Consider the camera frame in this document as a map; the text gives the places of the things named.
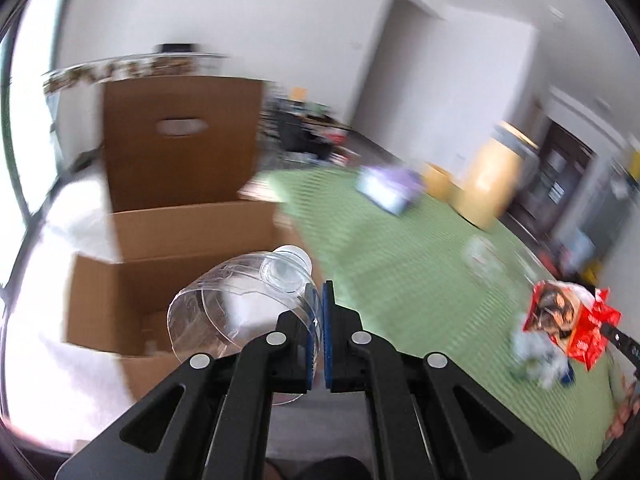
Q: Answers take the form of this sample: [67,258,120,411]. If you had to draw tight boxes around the black chair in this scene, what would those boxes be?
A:
[277,110,332,155]

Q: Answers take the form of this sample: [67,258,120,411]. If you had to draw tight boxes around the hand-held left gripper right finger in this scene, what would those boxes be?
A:
[323,280,583,480]

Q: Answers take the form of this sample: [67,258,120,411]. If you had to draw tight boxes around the brown cardboard box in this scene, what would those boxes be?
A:
[65,76,321,406]

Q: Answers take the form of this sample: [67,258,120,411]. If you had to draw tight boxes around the cluttered folding table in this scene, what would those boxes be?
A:
[260,95,353,163]

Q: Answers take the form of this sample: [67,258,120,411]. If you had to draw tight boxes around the red snack bag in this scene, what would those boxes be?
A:
[522,280,622,372]

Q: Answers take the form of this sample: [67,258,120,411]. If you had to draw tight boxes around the decorated metal rack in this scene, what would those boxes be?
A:
[42,42,227,95]

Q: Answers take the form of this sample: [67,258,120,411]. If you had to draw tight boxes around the grey refrigerator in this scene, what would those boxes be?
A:
[557,152,635,281]

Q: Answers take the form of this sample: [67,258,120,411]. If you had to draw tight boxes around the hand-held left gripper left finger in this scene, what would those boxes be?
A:
[55,305,323,480]

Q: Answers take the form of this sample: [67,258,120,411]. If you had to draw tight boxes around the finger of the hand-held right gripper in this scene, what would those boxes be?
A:
[600,322,640,362]

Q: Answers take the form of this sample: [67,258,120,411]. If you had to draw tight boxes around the clear plastic bottle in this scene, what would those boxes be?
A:
[167,245,323,406]

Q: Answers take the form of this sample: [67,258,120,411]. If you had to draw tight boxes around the dark brown door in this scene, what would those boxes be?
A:
[505,119,597,251]

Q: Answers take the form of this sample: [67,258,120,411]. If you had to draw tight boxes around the yellow thermos jug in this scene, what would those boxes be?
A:
[462,122,541,232]

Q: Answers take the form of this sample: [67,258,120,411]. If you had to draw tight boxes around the purple tissue pack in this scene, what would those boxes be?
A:
[356,164,426,217]

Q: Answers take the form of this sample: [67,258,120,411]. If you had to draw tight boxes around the yellow cup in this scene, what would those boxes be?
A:
[422,162,467,207]

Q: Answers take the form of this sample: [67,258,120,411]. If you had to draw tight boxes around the person's dark trousers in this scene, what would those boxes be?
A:
[265,455,373,480]

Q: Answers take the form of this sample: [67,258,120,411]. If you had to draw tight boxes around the crumpled white blue wrapper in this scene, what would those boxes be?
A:
[507,312,576,391]

